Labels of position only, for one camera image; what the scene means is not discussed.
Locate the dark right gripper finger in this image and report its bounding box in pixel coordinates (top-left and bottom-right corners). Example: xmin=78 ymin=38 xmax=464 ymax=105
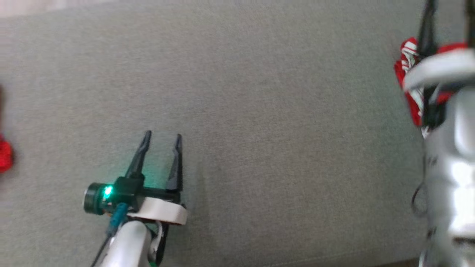
xmin=466 ymin=0 xmax=475 ymax=47
xmin=416 ymin=0 xmax=438 ymax=58

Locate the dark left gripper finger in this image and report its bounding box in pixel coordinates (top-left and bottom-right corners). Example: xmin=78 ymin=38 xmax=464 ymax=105
xmin=125 ymin=130 xmax=152 ymax=179
xmin=166 ymin=133 xmax=183 ymax=192

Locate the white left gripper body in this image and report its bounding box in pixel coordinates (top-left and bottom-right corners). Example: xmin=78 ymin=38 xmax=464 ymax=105
xmin=128 ymin=188 xmax=188 ymax=225

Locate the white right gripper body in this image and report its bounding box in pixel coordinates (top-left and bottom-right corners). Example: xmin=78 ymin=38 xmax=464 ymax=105
xmin=402 ymin=48 xmax=475 ymax=129

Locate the red basketball jersey white trim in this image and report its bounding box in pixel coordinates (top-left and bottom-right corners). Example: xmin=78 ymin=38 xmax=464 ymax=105
xmin=393 ymin=36 xmax=469 ymax=129

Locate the red mesh garment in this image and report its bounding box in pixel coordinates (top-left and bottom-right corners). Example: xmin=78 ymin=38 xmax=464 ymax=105
xmin=0 ymin=134 xmax=14 ymax=174

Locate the left camera cable blue plug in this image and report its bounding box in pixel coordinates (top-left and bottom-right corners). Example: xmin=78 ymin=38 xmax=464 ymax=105
xmin=90 ymin=202 xmax=129 ymax=267

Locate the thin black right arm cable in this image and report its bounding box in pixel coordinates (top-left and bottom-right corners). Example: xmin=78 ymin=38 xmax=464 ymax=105
xmin=410 ymin=182 xmax=428 ymax=219

